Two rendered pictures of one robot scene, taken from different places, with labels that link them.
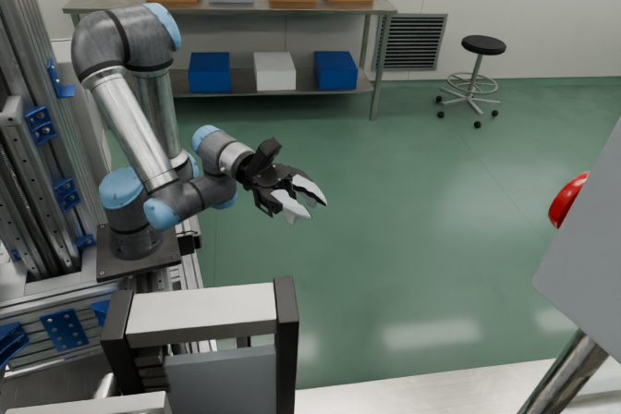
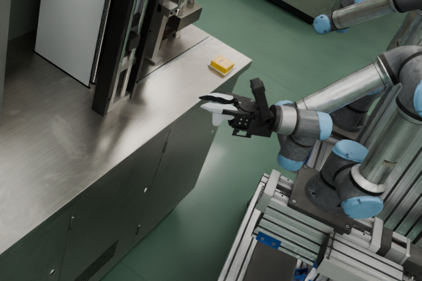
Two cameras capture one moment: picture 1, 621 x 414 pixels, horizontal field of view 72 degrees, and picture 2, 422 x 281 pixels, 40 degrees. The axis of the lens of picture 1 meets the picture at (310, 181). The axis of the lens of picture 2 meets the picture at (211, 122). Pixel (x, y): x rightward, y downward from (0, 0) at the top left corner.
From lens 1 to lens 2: 163 cm
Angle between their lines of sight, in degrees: 86
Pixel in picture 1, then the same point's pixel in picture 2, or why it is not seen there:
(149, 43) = (406, 81)
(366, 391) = (100, 169)
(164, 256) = (298, 197)
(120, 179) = (355, 148)
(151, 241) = (314, 192)
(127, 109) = (351, 76)
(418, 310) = not seen: outside the picture
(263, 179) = (246, 100)
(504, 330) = not seen: outside the picture
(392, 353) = not seen: outside the picture
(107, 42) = (399, 54)
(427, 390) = (67, 188)
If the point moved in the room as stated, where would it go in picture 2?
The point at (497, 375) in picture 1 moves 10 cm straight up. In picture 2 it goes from (26, 223) to (30, 197)
